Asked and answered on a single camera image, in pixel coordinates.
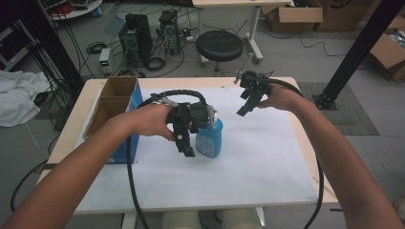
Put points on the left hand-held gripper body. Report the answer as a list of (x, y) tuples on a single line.
[(194, 114)]

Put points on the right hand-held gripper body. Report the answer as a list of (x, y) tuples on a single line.
[(254, 82)]

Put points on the blue spray bottle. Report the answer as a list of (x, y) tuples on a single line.
[(210, 140)]

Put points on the person's right hand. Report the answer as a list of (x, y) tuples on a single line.
[(281, 97)]

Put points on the person's left hand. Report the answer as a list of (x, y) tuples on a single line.
[(148, 119)]

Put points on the black round stool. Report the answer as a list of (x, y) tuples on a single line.
[(219, 46)]

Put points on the white desk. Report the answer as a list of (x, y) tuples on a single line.
[(254, 31)]

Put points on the open brown cardboard box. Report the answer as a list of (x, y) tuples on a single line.
[(294, 17)]

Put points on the blue cardboard box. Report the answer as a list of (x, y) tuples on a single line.
[(111, 95)]

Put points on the small open computer tower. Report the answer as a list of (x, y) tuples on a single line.
[(169, 30)]

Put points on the large black computer tower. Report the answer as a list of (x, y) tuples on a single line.
[(137, 38)]

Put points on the grey floor mat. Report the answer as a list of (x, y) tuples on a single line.
[(353, 111)]

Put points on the white power supply unit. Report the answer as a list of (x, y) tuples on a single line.
[(104, 60)]

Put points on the black metal stand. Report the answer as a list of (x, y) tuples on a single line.
[(359, 47)]

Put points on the large closed cardboard box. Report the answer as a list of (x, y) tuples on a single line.
[(344, 14)]

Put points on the round white table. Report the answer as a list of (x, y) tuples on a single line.
[(81, 9)]

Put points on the white cloth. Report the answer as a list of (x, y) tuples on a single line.
[(17, 95)]

